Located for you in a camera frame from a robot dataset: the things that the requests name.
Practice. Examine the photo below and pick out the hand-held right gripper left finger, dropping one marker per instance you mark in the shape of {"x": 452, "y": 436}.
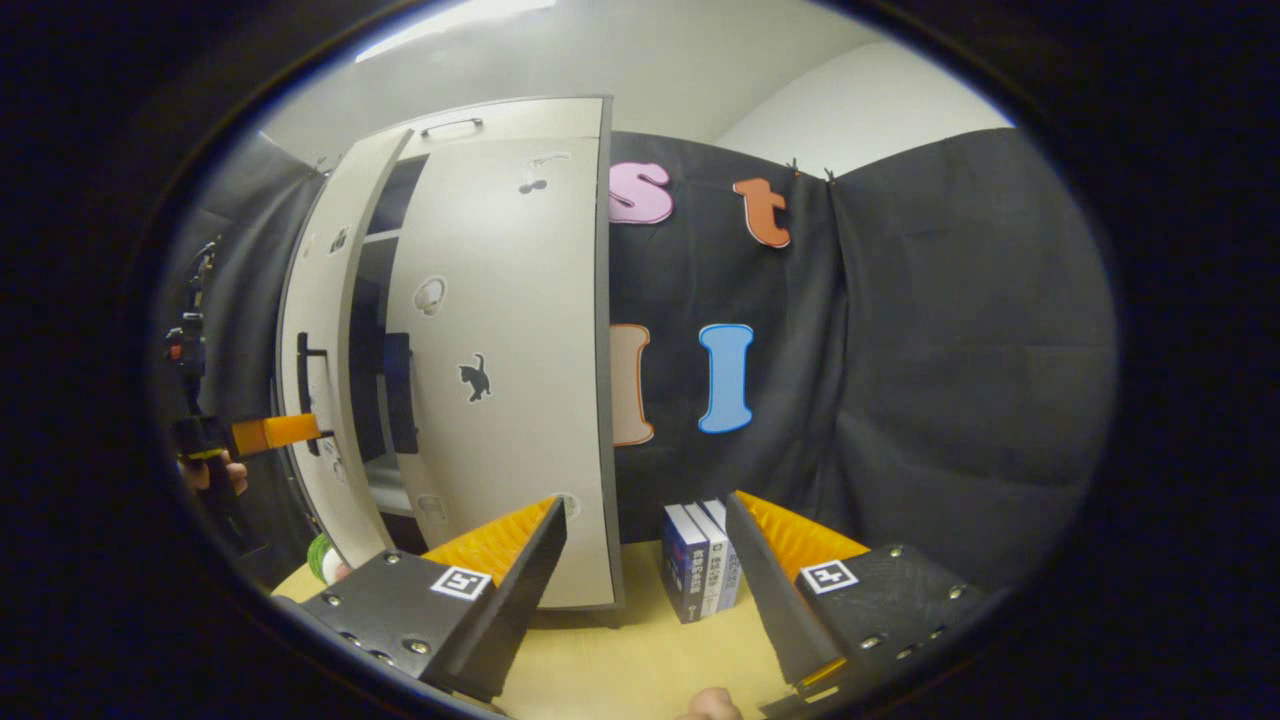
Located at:
{"x": 520, "y": 590}

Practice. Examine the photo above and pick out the dark metal stand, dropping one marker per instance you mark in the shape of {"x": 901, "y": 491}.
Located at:
{"x": 190, "y": 345}

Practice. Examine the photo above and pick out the white cabinet drawer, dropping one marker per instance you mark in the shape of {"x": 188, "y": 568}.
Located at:
{"x": 540, "y": 115}

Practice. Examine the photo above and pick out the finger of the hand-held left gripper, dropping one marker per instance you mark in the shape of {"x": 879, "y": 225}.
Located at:
{"x": 280, "y": 432}

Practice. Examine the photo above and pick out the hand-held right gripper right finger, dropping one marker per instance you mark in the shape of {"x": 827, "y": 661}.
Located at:
{"x": 770, "y": 590}

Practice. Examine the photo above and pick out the toy watermelon slice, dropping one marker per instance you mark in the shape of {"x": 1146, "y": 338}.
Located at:
{"x": 322, "y": 560}

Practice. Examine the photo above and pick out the white cabinet door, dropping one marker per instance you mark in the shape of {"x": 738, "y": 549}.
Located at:
{"x": 325, "y": 290}
{"x": 510, "y": 300}

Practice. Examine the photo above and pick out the white and grey cabinet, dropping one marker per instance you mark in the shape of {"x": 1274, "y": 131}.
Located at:
{"x": 610, "y": 400}

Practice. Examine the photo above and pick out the white book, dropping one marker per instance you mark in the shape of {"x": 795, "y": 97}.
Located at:
{"x": 712, "y": 570}

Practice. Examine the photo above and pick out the dark blue book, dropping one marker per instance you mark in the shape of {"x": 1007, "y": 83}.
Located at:
{"x": 682, "y": 570}

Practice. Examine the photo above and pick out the pale blue book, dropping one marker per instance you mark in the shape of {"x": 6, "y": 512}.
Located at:
{"x": 732, "y": 575}

